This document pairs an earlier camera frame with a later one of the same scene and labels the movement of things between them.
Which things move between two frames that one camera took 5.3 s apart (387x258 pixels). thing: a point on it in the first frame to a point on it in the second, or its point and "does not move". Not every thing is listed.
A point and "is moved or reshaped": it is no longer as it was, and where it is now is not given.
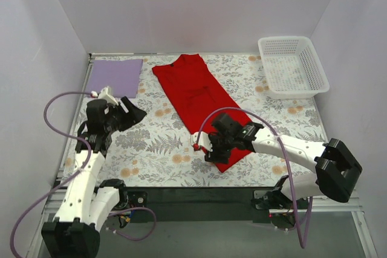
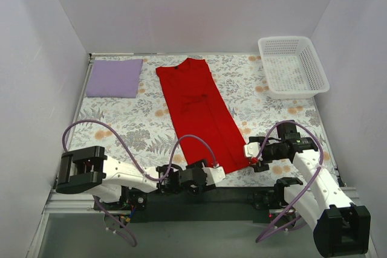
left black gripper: [123, 113] to [195, 176]
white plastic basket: [290, 68] does not move
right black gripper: [217, 150] to [262, 155]
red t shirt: [187, 79] is moved or reshaped
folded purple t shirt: [122, 75] does not move
